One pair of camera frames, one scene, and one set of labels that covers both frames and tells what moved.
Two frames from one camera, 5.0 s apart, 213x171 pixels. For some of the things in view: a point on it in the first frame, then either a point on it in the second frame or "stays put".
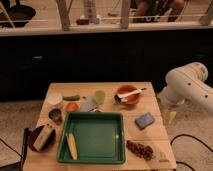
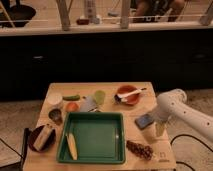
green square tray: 96,138 stays put
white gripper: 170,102 → 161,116
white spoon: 122,96 stays put
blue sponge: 144,120 stays put
